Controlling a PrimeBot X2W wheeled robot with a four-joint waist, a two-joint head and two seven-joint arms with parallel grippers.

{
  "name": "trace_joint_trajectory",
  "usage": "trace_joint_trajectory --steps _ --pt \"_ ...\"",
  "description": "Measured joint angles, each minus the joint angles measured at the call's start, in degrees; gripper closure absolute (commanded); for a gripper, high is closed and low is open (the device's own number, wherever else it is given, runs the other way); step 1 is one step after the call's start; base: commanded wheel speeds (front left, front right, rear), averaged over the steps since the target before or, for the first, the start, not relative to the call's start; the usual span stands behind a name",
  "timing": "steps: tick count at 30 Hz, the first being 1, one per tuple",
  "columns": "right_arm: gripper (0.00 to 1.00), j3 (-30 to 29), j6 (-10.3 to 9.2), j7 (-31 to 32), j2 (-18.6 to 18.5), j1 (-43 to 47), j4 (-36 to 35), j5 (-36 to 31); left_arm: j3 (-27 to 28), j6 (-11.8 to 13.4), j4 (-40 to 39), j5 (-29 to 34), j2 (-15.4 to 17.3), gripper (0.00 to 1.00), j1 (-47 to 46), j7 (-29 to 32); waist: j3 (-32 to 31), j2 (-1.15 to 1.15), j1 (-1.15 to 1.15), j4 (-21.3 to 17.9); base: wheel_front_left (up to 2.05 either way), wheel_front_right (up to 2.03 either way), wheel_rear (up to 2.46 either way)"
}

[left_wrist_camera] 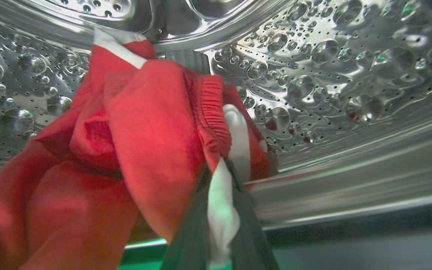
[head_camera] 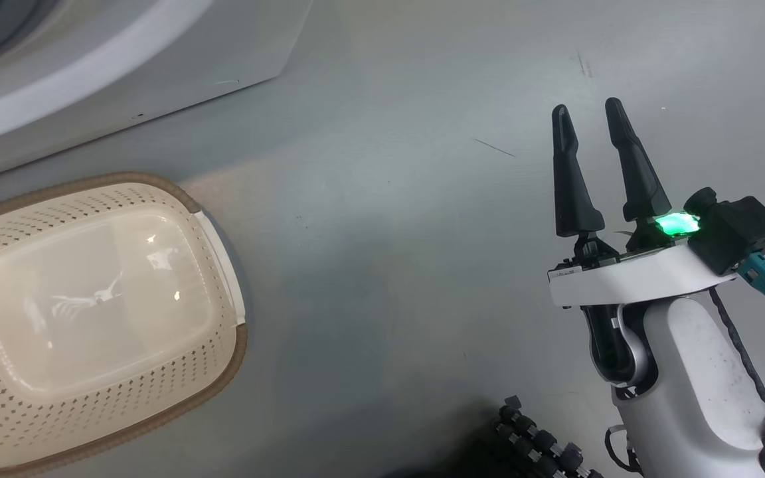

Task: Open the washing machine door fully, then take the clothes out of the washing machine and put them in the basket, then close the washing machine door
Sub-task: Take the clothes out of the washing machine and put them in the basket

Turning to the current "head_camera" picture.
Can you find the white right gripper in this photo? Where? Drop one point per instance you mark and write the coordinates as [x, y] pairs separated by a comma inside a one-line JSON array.
[[635, 279]]

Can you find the cream perforated laundry basket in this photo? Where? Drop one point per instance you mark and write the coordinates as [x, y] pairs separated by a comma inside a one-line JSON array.
[[90, 312]]

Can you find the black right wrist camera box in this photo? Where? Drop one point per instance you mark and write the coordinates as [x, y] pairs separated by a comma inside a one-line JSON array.
[[738, 232]]

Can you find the white washing machine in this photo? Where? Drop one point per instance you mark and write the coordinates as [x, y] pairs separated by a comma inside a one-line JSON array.
[[123, 60]]

